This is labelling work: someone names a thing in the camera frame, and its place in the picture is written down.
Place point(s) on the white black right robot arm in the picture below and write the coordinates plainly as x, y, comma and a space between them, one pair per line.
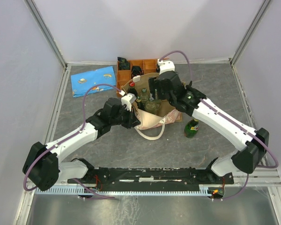
250, 144

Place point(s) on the clear glass bottle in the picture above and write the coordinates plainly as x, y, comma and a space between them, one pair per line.
150, 107
157, 102
144, 95

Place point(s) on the dark green yellow-label bottle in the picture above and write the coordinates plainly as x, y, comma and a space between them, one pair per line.
191, 128

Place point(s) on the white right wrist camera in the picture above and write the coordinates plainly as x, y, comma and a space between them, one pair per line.
165, 66

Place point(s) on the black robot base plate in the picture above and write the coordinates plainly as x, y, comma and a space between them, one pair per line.
153, 179

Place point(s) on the orange wooden compartment tray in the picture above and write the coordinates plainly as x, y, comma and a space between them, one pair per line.
145, 68

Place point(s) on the clear glass bottle front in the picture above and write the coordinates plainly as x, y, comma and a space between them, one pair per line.
150, 107

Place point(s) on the burlap canvas tote bag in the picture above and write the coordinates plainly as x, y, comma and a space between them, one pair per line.
166, 114

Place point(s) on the small green glass bottle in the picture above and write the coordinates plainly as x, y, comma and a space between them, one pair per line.
139, 103

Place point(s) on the red cap cola bottle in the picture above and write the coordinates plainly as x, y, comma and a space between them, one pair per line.
132, 89

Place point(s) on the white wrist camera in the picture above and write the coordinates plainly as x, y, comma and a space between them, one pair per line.
127, 100
165, 66

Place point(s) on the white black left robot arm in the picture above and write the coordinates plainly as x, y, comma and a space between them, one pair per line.
44, 165

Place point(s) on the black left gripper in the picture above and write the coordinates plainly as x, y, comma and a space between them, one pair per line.
132, 121

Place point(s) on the dark patterned packet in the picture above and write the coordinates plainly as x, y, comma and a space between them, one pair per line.
123, 63

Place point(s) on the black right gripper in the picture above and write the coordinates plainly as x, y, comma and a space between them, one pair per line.
154, 84

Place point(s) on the blue patterned cloth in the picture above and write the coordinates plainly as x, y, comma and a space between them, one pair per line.
81, 82

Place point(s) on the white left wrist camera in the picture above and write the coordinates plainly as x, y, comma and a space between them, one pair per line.
127, 100

